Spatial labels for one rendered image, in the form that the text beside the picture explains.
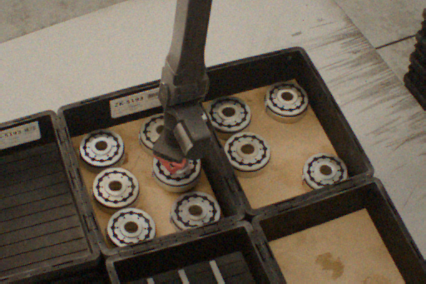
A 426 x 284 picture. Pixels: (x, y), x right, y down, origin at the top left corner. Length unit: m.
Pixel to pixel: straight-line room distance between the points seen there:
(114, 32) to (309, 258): 0.93
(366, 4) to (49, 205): 2.12
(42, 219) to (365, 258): 0.70
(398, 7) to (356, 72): 1.37
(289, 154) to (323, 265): 0.30
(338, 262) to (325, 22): 0.88
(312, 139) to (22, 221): 0.69
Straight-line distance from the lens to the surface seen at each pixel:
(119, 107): 1.73
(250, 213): 1.52
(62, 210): 1.66
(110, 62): 2.09
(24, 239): 1.63
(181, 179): 1.62
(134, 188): 1.63
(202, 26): 1.30
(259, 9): 2.25
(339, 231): 1.64
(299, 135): 1.77
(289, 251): 1.60
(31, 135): 1.73
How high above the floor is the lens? 2.21
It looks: 51 degrees down
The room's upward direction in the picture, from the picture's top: 3 degrees clockwise
